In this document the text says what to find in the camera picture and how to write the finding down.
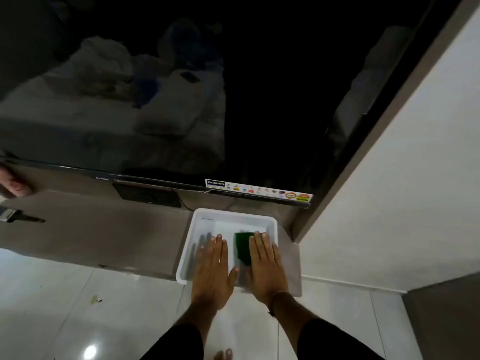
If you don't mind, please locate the person's right hand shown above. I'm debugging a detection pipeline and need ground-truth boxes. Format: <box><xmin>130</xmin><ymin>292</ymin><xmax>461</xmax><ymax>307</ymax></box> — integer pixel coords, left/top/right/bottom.
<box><xmin>245</xmin><ymin>231</ymin><xmax>294</xmax><ymax>309</ymax></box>

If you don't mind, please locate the black set-top box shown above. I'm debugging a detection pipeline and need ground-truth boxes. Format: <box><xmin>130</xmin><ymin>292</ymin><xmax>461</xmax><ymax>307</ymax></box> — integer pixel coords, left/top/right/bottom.
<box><xmin>112</xmin><ymin>181</ymin><xmax>182</xmax><ymax>208</ymax></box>

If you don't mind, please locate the black left shirt sleeve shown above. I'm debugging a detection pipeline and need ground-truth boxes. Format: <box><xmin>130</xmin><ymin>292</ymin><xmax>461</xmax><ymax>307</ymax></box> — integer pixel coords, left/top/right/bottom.
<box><xmin>140</xmin><ymin>322</ymin><xmax>206</xmax><ymax>360</ymax></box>

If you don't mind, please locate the black flat screen television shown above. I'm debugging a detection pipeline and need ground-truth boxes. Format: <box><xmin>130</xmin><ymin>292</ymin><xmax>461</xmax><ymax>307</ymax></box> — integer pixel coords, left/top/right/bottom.
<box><xmin>0</xmin><ymin>0</ymin><xmax>466</xmax><ymax>209</ymax></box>

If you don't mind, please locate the person's left hand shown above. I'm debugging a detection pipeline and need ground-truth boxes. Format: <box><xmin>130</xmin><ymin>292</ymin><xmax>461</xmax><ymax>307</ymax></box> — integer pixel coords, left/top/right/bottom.
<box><xmin>190</xmin><ymin>234</ymin><xmax>239</xmax><ymax>311</ymax></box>

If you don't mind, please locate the person's right forearm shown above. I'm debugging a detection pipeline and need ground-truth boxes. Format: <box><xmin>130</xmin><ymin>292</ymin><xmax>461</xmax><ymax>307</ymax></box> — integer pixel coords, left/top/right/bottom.
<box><xmin>270</xmin><ymin>292</ymin><xmax>324</xmax><ymax>355</ymax></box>

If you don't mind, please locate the small silver black device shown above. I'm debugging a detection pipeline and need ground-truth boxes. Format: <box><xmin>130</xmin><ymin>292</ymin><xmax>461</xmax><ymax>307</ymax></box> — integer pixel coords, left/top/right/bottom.
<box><xmin>0</xmin><ymin>207</ymin><xmax>46</xmax><ymax>224</ymax></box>

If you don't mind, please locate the black right shirt sleeve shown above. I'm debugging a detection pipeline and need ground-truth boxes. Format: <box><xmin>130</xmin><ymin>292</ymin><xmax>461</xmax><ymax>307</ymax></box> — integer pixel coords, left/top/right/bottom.
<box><xmin>296</xmin><ymin>317</ymin><xmax>386</xmax><ymax>360</ymax></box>

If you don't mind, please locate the green sponge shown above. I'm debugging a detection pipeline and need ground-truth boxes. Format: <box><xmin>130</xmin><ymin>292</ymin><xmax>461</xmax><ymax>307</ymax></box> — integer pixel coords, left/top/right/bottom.
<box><xmin>234</xmin><ymin>231</ymin><xmax>264</xmax><ymax>267</ymax></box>

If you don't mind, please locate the black shirt sleeve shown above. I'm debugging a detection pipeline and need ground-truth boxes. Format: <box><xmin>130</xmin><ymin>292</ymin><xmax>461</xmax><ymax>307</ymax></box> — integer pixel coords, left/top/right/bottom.
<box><xmin>296</xmin><ymin>317</ymin><xmax>386</xmax><ymax>360</ymax></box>
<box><xmin>140</xmin><ymin>322</ymin><xmax>206</xmax><ymax>360</ymax></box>

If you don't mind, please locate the white plastic tub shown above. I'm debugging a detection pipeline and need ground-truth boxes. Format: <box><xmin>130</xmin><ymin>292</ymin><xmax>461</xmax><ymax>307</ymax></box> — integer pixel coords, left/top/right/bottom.
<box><xmin>175</xmin><ymin>207</ymin><xmax>279</xmax><ymax>286</ymax></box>

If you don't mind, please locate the person's left forearm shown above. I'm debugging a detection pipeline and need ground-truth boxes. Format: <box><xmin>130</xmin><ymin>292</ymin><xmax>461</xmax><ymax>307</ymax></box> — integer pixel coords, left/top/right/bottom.
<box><xmin>173</xmin><ymin>298</ymin><xmax>227</xmax><ymax>346</ymax></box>

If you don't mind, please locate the white sticker strip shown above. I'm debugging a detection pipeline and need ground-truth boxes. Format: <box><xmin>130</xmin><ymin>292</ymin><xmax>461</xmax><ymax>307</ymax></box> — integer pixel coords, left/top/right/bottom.
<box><xmin>205</xmin><ymin>178</ymin><xmax>314</xmax><ymax>204</ymax></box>

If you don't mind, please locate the black wrist band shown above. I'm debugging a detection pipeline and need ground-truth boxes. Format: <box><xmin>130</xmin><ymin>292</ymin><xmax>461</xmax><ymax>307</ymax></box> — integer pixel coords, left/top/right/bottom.
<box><xmin>266</xmin><ymin>290</ymin><xmax>298</xmax><ymax>319</ymax></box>

